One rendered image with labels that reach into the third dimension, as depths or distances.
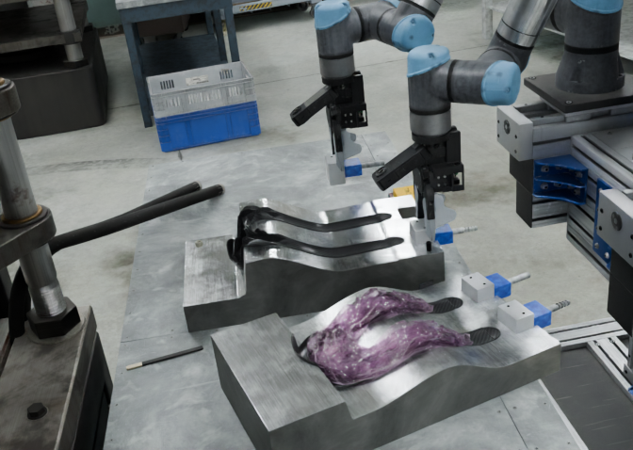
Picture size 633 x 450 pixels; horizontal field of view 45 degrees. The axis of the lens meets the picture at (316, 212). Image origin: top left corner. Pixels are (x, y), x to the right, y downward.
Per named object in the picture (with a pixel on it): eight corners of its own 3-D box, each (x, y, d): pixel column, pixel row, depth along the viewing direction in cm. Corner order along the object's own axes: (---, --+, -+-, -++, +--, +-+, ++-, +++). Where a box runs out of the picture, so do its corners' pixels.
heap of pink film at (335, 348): (424, 297, 138) (422, 261, 135) (482, 349, 124) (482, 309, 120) (291, 345, 130) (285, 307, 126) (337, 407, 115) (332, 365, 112)
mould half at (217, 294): (413, 230, 173) (410, 175, 167) (445, 291, 150) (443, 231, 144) (190, 265, 170) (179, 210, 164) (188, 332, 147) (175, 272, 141)
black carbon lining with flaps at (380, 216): (390, 218, 164) (387, 178, 160) (408, 255, 150) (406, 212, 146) (228, 244, 162) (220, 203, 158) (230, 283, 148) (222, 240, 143)
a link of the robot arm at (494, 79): (527, 49, 135) (466, 47, 140) (510, 69, 126) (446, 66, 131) (527, 92, 138) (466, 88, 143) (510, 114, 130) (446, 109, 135)
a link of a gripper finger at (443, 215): (461, 240, 146) (456, 192, 144) (430, 245, 146) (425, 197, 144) (456, 236, 149) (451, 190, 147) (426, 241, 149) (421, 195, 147)
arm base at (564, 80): (603, 70, 185) (606, 28, 180) (637, 88, 172) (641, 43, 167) (543, 79, 183) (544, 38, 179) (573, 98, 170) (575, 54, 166)
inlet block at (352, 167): (382, 168, 180) (381, 148, 177) (387, 177, 175) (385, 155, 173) (327, 177, 179) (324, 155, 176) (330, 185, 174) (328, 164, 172)
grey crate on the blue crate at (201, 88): (247, 83, 488) (244, 60, 482) (257, 103, 452) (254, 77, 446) (151, 100, 479) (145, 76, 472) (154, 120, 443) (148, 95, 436)
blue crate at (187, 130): (251, 114, 498) (247, 81, 488) (262, 136, 462) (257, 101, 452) (156, 131, 488) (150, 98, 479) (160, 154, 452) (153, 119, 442)
